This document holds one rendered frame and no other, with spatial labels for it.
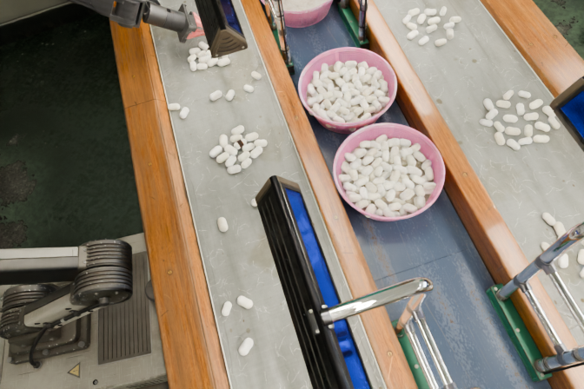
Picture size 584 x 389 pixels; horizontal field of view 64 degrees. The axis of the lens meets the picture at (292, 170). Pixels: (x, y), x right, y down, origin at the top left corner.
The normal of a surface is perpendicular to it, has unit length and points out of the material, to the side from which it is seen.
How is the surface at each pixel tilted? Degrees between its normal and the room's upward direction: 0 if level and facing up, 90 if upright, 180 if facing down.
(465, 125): 0
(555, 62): 0
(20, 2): 90
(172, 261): 0
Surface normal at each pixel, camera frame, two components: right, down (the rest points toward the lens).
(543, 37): -0.10, -0.48
